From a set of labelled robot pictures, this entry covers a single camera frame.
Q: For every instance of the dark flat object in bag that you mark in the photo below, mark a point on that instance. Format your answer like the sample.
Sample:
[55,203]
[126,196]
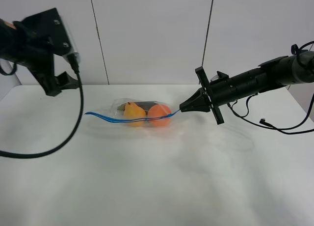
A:
[145,105]

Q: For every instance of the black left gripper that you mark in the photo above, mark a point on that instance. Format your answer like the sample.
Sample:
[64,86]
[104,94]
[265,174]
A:
[33,43]

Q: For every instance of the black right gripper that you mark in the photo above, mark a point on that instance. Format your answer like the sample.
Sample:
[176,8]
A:
[211,96]

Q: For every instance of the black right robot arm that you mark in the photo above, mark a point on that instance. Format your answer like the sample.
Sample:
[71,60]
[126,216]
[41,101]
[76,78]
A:
[270,75]

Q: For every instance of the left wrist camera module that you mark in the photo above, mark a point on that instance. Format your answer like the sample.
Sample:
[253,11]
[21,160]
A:
[73,48]

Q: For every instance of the yellow pear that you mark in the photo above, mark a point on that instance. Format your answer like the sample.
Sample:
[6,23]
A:
[133,111]

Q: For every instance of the clear zip file bag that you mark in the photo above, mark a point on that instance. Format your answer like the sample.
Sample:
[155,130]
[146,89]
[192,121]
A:
[109,123]

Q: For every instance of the orange fruit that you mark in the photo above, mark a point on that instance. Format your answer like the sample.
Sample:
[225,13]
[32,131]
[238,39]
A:
[159,110]

